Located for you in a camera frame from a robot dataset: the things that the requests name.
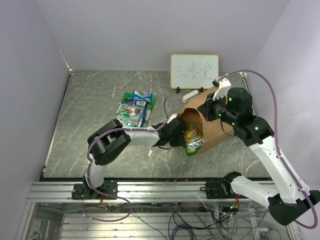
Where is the teal green snack packet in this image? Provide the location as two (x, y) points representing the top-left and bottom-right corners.
(115, 103), (143, 127)

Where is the green yellow snack packet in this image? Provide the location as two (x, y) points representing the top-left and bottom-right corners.
(183, 123), (205, 157)

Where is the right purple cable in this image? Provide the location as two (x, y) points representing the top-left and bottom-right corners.
(217, 69), (319, 229)

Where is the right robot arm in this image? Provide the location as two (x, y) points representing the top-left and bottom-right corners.
(198, 87), (320, 226)

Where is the brown paper bag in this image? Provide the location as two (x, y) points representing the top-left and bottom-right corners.
(178, 87), (229, 155)

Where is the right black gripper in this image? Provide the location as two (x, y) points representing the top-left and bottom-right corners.
(197, 91), (238, 127)

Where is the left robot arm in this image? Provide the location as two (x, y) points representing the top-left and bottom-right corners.
(71, 115), (187, 200)

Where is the white whiteboard eraser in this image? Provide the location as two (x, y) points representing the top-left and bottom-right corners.
(182, 90), (199, 103)

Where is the blue Kettle crisps bag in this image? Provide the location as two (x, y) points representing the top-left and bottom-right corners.
(124, 98), (150, 127)

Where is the green cassava chips bag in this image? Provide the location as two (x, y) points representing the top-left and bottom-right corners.
(121, 92), (156, 127)

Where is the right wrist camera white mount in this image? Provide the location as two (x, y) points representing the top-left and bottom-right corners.
(212, 78), (231, 101)

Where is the small blue biscuit packet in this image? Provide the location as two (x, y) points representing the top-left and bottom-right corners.
(131, 89), (153, 103)

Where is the aluminium rail frame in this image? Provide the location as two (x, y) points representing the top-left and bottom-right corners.
(22, 178), (302, 240)

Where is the small whiteboard yellow frame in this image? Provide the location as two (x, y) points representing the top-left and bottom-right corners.
(170, 53), (220, 91)

